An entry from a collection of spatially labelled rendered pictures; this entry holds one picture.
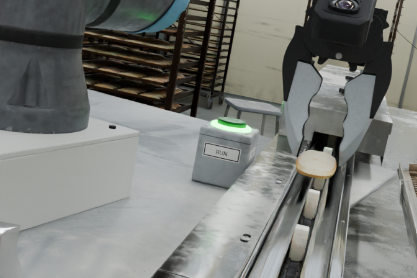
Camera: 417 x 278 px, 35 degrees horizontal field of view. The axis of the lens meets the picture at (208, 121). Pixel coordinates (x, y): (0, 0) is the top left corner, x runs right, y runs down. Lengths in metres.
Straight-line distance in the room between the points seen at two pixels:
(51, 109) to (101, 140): 0.06
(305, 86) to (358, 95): 0.05
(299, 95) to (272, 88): 7.10
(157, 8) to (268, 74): 6.95
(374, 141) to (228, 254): 0.59
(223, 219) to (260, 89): 7.15
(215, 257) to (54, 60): 0.27
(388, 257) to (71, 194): 0.34
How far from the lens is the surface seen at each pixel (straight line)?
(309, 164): 0.60
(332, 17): 0.53
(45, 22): 0.67
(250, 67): 7.74
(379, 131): 1.08
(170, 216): 0.72
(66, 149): 0.65
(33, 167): 0.62
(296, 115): 0.62
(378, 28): 0.61
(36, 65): 0.67
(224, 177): 0.86
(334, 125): 1.08
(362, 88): 0.62
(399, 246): 0.79
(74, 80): 0.69
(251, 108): 4.17
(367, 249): 0.75
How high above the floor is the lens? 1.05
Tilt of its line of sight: 10 degrees down
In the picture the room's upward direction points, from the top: 10 degrees clockwise
